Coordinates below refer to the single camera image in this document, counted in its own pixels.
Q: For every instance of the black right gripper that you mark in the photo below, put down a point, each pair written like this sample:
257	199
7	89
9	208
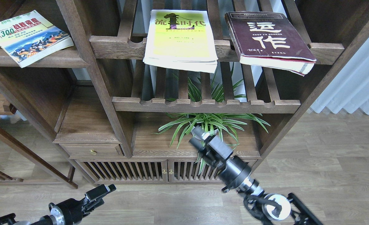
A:
212	151

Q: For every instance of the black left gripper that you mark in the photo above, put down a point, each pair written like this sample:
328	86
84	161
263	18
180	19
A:
71	211

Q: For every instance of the white blue illustrated book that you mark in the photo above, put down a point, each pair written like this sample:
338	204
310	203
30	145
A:
30	37

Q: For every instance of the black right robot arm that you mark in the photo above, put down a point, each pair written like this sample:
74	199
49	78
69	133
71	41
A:
270	207

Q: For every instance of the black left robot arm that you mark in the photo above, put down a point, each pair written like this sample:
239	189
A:
9	219

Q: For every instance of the white plant pot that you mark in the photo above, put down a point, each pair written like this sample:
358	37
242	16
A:
194	133

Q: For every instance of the green spider plant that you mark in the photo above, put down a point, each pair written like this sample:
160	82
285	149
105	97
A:
218	124

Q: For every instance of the brass drawer knob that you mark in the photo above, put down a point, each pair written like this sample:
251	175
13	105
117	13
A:
93	152

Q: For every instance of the dark wooden bookshelf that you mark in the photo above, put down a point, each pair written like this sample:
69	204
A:
94	95

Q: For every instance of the yellow green cover book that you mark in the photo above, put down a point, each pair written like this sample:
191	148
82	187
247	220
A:
182	40

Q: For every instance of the maroon cover book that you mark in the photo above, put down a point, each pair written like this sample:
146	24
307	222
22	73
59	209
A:
268	39

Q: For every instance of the white pleated curtain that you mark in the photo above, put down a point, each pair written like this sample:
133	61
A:
349	90

